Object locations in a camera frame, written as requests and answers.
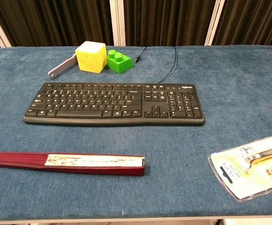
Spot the black computer keyboard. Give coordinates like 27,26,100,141
23,82,206,127

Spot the blue table cloth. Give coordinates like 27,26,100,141
0,45,272,222

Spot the green toy building brick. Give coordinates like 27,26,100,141
106,49,134,75

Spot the yellow cube block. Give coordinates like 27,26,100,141
75,41,107,74

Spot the dark red folded fan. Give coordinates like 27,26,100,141
0,151,146,177

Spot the dark pleated curtain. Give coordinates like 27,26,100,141
0,0,272,49

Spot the razor in blister pack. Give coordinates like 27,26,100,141
208,134,272,203

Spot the thin black cable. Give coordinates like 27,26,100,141
134,46,178,84

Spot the grey flat handle tool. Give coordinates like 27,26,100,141
47,53,77,78

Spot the white vertical frame post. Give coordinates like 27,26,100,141
109,0,126,46

